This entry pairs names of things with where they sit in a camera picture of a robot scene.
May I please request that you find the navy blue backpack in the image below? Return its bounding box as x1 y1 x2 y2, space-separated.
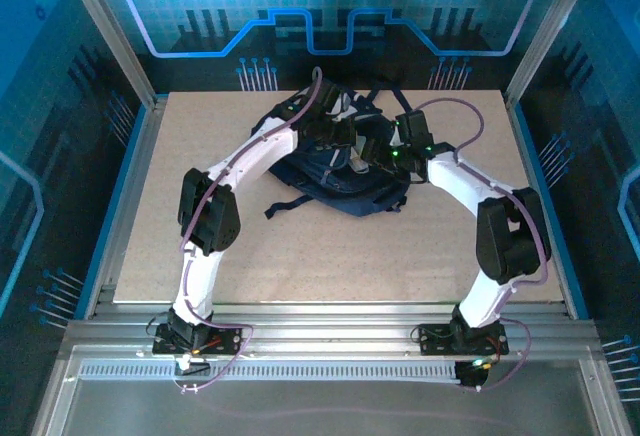
249 80 419 220

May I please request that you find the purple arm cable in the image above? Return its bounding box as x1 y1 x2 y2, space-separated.
412 99 551 393
172 66 324 396

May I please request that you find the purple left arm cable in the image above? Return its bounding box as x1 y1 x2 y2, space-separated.
172 66 324 396

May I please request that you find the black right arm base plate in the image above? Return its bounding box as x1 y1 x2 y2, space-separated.
416 323 510 356

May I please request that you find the aluminium frame post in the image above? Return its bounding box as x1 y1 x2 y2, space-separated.
504 0 604 110
54 0 169 110

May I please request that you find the aluminium table rail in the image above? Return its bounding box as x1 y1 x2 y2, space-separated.
59 303 601 362

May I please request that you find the black controller box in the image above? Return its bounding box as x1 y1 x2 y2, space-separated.
455 359 489 390

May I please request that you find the aluminium side rail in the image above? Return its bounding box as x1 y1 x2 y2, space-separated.
82 95 170 320

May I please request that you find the slotted cable duct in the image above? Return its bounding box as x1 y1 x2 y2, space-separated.
78 363 459 382

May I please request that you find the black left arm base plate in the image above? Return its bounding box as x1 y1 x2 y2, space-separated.
151 323 242 357

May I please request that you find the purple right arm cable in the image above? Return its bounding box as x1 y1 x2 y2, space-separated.
412 99 551 393

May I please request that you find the small connector board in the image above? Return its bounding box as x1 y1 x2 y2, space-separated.
174 355 211 376

